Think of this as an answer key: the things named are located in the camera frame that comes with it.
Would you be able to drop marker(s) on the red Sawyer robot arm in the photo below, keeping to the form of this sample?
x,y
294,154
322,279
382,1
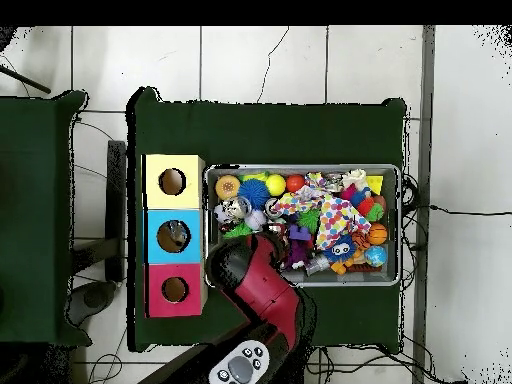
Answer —
x,y
268,300

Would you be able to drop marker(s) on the shallow clear mesh bin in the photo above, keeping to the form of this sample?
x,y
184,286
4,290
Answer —
x,y
302,168

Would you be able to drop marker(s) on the wooden box with three holes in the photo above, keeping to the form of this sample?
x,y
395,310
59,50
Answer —
x,y
173,218

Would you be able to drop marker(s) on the crushed silver drink can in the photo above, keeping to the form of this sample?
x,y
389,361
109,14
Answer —
x,y
237,207

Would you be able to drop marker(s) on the blue spiky rubber ball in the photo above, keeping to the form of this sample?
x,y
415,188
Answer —
x,y
254,192

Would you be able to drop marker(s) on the green spiky rubber ball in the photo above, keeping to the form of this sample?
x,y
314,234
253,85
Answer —
x,y
238,230

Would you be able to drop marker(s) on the plain yellow ball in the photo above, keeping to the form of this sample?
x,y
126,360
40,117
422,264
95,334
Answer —
x,y
275,185

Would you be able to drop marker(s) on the orange ball with cream dots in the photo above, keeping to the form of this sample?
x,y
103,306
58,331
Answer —
x,y
227,186

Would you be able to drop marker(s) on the purple toy building block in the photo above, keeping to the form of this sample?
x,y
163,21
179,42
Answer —
x,y
299,234

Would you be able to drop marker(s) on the small red ball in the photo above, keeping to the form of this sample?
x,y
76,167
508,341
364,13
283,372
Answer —
x,y
295,182

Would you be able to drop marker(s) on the polka dot cloth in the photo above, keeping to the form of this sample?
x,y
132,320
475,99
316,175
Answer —
x,y
336,220

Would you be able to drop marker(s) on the dark green table cloth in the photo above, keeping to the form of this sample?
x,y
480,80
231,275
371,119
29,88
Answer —
x,y
280,128
40,200

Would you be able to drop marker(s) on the black panel stand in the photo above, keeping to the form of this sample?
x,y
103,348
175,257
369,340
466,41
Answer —
x,y
117,208

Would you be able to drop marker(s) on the grey stand base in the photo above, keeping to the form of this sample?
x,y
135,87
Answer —
x,y
98,298

